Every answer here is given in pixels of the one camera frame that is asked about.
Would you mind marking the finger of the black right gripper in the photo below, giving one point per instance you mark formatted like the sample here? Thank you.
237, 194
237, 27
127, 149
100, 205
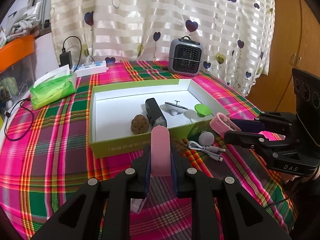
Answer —
258, 142
255, 123

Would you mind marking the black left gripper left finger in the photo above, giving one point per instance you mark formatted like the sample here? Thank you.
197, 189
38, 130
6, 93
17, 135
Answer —
101, 209

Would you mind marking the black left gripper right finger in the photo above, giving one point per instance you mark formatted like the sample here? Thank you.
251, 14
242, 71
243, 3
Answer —
221, 208

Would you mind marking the pink clip holder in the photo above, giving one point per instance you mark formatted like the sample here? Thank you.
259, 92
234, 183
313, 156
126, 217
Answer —
221, 124

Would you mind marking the white ball camera gadget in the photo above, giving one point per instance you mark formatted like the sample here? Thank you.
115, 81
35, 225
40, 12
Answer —
206, 138

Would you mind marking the small white cream jar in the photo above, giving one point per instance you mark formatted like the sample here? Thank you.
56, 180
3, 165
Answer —
137, 205

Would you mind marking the green round cap gadget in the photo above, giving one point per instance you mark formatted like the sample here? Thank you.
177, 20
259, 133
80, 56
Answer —
202, 110

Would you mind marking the pink oblong case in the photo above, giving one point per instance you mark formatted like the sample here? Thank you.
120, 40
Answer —
160, 151

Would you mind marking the black flashlight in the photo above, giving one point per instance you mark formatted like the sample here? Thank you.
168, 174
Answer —
154, 113

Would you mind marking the pink plaid tablecloth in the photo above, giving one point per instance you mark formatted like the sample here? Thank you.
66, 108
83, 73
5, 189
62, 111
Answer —
44, 168

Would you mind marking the green white cardboard box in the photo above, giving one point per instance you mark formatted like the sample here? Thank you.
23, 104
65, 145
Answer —
122, 115

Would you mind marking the wooden wardrobe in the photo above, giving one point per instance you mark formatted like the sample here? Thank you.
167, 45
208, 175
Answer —
295, 45

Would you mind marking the grey portable fan heater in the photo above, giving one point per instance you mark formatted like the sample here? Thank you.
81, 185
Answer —
185, 57

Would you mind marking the green tissue pack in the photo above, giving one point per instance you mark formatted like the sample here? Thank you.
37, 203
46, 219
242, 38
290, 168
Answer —
54, 85

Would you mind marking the white power strip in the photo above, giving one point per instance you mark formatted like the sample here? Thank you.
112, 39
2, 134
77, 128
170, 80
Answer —
90, 69

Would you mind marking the black power adapter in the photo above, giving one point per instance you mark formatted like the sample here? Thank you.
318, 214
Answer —
66, 59

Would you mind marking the cream striped heart curtain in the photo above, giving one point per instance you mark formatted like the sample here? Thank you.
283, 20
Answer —
236, 35

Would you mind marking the orange plastic bin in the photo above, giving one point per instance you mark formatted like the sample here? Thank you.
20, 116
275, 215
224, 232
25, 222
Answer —
16, 50

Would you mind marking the white work gloves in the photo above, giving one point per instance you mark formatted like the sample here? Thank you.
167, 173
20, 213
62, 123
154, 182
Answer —
22, 27

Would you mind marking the black camera box right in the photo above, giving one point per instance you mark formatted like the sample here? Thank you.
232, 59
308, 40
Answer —
306, 89

